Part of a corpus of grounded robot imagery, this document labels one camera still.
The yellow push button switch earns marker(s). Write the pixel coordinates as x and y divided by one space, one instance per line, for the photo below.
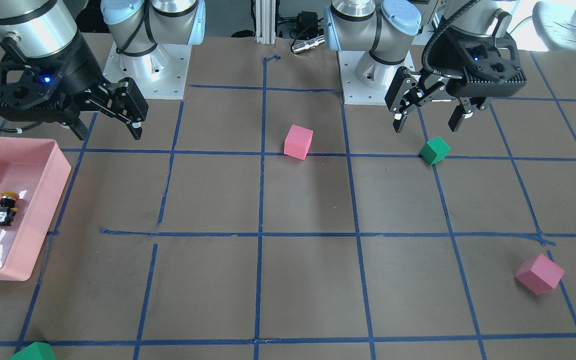
8 207

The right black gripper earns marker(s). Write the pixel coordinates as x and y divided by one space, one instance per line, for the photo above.
76 69

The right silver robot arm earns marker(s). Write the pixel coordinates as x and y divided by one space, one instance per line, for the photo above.
44 27

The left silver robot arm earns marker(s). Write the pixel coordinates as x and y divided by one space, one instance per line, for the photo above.
386 28

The black power adapter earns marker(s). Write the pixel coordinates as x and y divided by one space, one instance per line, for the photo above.
306 21

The silver metal connector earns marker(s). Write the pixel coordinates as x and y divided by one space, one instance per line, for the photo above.
308 45

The pink cube at far edge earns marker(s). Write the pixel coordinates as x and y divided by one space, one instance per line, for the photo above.
540 274

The green cube near left arm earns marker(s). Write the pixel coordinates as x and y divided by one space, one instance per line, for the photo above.
434 150

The pink cube near centre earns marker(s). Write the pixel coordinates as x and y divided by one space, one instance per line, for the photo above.
298 142

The grey chair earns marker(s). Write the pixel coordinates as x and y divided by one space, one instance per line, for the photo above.
555 24

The pink plastic tray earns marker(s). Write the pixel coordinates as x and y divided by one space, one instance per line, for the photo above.
33 176

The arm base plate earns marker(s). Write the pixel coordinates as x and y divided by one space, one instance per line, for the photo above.
159 75
365 81

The aluminium profile post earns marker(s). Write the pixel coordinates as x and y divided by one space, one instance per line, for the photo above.
265 18

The green cube at near corner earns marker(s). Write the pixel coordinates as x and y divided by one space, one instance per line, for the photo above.
35 351

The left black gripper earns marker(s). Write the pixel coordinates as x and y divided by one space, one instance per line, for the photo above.
443 61

